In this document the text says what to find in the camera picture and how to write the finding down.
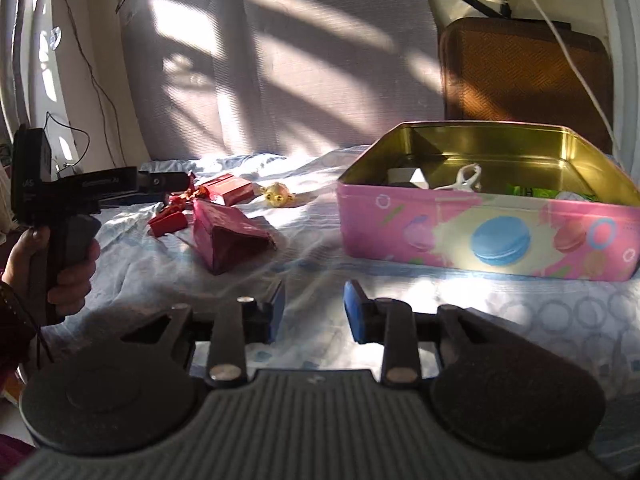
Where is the red toy car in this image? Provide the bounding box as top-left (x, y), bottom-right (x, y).
top-left (148, 185), bottom-right (209, 237)

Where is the green snack packet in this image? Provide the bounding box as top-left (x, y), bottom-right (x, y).
top-left (506, 184), bottom-right (599, 203)

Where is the tan cardboard box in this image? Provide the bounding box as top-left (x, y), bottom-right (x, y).
top-left (387, 167), bottom-right (430, 190)

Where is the person's left hand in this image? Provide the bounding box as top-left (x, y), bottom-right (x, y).
top-left (1, 226), bottom-right (100, 326)

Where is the dark red paper bag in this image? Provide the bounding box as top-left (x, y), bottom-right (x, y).
top-left (193, 200), bottom-right (276, 275)

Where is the red gift box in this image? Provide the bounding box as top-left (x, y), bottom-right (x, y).
top-left (200, 174), bottom-right (256, 206)

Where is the pink macaron tin box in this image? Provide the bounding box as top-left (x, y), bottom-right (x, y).
top-left (336, 122), bottom-right (639, 282)

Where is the small yellow toy figure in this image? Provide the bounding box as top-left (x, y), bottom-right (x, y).
top-left (260, 182), bottom-right (295, 208)

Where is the grey padded headboard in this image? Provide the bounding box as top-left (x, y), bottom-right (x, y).
top-left (116, 0), bottom-right (444, 160)

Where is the brown woven cushion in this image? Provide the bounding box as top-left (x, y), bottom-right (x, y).
top-left (439, 18), bottom-right (613, 154)

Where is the black wall cable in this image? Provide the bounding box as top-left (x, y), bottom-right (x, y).
top-left (49, 0), bottom-right (126, 168)

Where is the white charging cable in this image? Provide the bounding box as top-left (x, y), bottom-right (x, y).
top-left (499, 0), bottom-right (626, 166)

